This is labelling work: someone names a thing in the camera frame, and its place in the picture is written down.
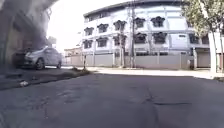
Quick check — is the grey asphalt road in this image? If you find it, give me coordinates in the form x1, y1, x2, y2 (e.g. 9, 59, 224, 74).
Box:
0, 72, 224, 128

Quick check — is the utility pole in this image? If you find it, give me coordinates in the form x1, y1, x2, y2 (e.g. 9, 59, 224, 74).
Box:
129, 0, 138, 69

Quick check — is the pale concrete pavement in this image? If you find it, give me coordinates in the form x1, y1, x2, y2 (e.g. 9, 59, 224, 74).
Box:
87, 66, 224, 81

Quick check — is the large white multistorey building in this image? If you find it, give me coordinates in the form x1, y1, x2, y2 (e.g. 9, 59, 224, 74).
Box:
81, 0, 224, 70

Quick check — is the silver car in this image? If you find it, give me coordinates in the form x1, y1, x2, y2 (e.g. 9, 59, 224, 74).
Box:
12, 46, 64, 71

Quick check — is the raised kerb strip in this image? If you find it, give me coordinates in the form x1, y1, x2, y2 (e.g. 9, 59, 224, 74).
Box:
0, 67, 91, 91

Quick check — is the grey concrete building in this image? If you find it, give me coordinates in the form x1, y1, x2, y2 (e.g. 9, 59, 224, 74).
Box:
0, 0, 60, 69

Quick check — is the pale-trunked tree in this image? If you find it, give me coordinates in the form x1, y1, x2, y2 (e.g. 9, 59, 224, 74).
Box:
182, 0, 224, 75

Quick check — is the pale perimeter wall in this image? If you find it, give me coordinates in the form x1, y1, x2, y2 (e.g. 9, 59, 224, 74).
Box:
65, 53, 193, 70

